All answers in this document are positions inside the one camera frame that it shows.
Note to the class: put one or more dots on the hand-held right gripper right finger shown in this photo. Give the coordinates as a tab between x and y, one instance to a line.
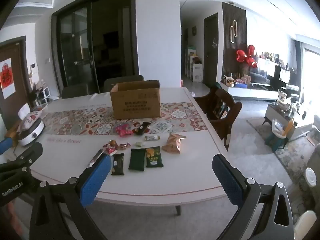
227	180

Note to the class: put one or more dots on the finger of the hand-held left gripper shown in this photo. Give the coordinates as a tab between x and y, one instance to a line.
32	152
5	146

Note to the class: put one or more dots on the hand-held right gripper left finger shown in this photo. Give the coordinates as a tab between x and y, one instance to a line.
96	177

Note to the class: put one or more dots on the round gold-wrapped candy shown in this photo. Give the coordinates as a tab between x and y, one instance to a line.
113	143

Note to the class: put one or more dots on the small white gold-ended snack packet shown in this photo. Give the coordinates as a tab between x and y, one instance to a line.
152	137

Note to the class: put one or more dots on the brown cardboard box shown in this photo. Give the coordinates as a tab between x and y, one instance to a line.
136	102

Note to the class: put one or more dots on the white electric griddle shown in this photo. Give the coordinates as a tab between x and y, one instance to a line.
31	136

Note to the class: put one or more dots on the black snack packet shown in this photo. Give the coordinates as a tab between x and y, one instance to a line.
118	163

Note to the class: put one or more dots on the red and white snack packet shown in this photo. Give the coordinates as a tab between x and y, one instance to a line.
110	150

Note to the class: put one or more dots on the white pink-print cloth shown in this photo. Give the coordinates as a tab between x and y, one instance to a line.
32	120

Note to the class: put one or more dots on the plain dark green snack packet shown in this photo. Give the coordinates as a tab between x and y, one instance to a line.
137	160

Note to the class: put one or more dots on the pink snack packet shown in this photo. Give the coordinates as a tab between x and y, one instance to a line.
122	131

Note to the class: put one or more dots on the small pale green candy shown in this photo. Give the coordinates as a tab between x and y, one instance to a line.
138	144

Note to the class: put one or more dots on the white small shelf unit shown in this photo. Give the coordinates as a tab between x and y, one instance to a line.
44	95

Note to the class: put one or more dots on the green cracker-print snack packet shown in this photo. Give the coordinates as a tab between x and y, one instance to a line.
154	158

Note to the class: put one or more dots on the green and blue child stool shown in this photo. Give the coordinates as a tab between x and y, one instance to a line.
276	140

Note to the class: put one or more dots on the beige crinkled snack bag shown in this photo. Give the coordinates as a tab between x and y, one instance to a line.
173	145

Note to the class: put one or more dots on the dark red-print snack packet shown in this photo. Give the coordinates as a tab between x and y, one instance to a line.
141	128

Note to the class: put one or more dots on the dark wooden chair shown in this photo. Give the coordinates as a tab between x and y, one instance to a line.
222	112

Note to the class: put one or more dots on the brown wooden door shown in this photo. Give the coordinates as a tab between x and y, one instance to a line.
20	80

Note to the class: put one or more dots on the red and white door poster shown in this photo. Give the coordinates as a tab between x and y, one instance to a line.
7	77

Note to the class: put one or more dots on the patterned area rug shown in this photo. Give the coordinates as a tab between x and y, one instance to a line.
295	152

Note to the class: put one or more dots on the patterned floral table runner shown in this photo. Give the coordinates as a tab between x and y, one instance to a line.
175	120

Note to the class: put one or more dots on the grey coffee table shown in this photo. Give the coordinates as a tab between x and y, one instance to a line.
285	122

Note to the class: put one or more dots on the white low media cabinet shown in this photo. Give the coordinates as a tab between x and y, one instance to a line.
250	92

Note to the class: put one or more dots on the dark grey armchair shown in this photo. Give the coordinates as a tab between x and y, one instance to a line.
258	77

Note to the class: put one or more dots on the white hallway cabinet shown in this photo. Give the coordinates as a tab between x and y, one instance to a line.
196	70

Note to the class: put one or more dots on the black-framed glass sliding door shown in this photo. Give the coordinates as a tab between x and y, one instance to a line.
75	42

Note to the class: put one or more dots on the red foil balloons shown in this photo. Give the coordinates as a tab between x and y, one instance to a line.
246	55

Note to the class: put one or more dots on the dark hallway door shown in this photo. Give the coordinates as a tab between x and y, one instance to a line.
210	50

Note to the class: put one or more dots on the white wall intercom panel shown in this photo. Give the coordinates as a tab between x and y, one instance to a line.
33	68

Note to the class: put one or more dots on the dark slatted wall panel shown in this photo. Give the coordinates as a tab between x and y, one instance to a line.
240	55

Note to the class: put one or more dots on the white looped wall light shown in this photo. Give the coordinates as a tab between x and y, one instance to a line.
234	31

